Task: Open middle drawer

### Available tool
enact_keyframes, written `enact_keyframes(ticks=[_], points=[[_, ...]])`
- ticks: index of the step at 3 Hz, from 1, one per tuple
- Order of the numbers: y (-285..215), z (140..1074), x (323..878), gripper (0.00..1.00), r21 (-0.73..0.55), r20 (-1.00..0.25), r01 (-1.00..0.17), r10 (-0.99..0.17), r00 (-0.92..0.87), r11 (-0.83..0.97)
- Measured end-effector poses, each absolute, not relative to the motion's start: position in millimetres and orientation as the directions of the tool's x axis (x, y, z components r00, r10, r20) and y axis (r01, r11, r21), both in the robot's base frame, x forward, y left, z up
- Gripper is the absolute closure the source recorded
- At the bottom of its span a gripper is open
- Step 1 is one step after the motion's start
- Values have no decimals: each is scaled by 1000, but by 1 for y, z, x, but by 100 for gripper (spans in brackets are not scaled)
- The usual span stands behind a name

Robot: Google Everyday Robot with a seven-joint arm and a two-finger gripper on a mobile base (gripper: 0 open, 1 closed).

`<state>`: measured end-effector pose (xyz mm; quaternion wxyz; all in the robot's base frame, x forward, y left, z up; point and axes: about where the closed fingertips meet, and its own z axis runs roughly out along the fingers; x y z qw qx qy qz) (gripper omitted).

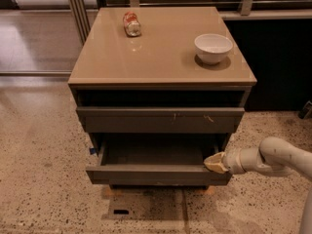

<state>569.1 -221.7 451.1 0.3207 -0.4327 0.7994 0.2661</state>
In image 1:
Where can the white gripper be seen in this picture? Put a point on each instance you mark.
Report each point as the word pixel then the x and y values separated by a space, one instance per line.
pixel 231 163

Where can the grey drawer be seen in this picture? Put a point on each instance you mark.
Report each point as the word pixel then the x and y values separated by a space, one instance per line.
pixel 161 120
pixel 156 161

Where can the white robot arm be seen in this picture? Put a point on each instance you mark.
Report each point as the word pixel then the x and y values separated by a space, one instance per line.
pixel 273 157

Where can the grey drawer cabinet, tan top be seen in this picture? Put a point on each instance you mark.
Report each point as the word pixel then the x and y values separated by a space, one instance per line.
pixel 159 68

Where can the dark floor outlet box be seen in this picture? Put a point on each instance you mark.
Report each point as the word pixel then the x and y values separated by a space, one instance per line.
pixel 306 111

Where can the white ceramic bowl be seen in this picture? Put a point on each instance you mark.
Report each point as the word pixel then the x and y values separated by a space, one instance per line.
pixel 212 48

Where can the clear bottle, red label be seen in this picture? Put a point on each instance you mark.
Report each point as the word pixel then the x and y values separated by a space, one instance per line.
pixel 131 24

